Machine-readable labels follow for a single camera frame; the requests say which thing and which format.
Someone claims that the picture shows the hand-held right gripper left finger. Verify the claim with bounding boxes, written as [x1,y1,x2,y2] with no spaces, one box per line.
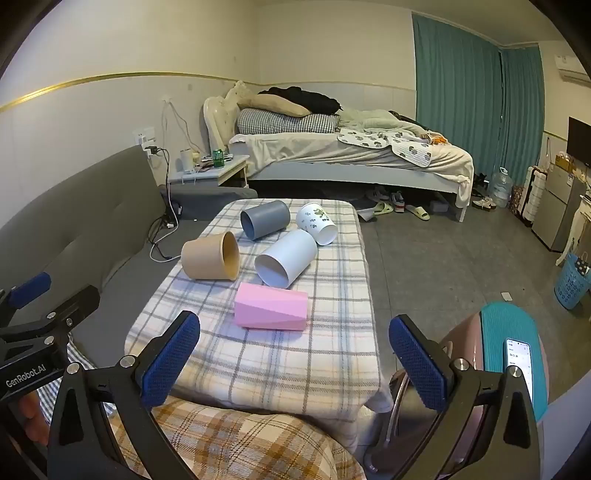
[46,310,201,480]

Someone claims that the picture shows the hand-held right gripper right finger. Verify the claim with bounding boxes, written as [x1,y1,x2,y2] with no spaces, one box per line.
[389,315,541,480]

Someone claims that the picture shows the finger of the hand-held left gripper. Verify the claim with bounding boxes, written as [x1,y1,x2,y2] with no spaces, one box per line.
[0,285,101,365]
[0,272,52,324]

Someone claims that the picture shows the tan cup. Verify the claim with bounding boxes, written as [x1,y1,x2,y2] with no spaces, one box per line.
[181,231,240,281]

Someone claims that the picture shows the pink faceted cup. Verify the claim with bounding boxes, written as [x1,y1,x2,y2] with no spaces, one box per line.
[235,282,309,332]

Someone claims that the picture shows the plain white cup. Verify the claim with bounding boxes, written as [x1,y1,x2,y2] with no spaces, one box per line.
[254,229,318,288]

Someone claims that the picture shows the white cup with green print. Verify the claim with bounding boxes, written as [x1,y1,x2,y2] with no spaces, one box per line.
[296,202,337,246]

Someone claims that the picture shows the grey cup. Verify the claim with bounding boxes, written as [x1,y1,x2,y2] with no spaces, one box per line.
[240,200,291,241]

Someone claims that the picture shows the person's left hand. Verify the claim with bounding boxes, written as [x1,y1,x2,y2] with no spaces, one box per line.
[16,390,52,448]

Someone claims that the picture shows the grey sofa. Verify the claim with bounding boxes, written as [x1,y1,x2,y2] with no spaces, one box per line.
[0,145,259,370]

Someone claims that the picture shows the teal and pink stool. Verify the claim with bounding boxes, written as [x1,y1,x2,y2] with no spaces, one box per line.
[365,302,550,480]

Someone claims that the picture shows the plaid cloth covered table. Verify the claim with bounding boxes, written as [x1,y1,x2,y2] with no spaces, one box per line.
[124,198,394,423]

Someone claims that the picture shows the smartphone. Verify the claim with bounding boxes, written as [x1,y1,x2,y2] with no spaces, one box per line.
[504,338,536,416]

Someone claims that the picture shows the person's plaid trouser leg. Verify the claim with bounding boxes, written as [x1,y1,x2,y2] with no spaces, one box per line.
[111,396,357,480]

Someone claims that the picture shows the blue laundry basket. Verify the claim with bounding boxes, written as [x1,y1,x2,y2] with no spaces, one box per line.
[554,253,591,310]

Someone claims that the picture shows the clear water jug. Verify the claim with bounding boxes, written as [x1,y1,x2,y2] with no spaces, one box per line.
[489,167,513,208]

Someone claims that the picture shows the white bedside table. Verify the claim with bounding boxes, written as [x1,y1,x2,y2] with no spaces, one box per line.
[167,154,251,188]

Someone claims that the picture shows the white ornate table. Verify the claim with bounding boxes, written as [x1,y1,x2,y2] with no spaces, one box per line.
[556,194,591,267]

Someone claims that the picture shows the grey cabinet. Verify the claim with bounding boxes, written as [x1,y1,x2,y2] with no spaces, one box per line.
[531,164,588,252]

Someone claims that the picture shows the printed blanket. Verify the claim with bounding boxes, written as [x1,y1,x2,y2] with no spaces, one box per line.
[337,127,433,168]

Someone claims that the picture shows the bed with beige sheet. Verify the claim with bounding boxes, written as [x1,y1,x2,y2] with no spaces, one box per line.
[228,108,475,223]

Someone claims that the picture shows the cream tufted headboard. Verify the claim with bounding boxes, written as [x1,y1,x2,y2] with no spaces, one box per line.
[203,80,259,155]

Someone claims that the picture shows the pale green quilt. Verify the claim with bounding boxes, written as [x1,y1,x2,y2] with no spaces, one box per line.
[339,107,416,132]

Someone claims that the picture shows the checked pillow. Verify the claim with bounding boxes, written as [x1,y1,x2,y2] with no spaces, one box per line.
[237,108,340,134]

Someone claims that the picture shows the teal curtain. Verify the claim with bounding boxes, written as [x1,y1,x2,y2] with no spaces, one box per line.
[412,13,546,186]

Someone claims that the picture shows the black television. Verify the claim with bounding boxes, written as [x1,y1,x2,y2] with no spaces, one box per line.
[567,117,591,165]

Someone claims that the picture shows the beige pillow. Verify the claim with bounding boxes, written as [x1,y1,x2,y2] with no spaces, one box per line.
[238,93,311,117]

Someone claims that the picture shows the black clothing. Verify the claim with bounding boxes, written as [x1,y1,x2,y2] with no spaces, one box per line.
[259,86,343,115]

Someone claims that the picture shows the white air conditioner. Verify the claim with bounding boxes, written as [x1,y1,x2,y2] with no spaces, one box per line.
[554,54,591,85]

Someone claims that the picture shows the black cable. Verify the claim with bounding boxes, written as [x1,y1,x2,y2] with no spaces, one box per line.
[148,147,186,262]

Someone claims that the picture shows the wall socket with plugs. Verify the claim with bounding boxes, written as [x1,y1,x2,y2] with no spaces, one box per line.
[134,129,161,158]

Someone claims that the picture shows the white cable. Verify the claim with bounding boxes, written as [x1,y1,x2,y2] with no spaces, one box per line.
[161,97,204,154]

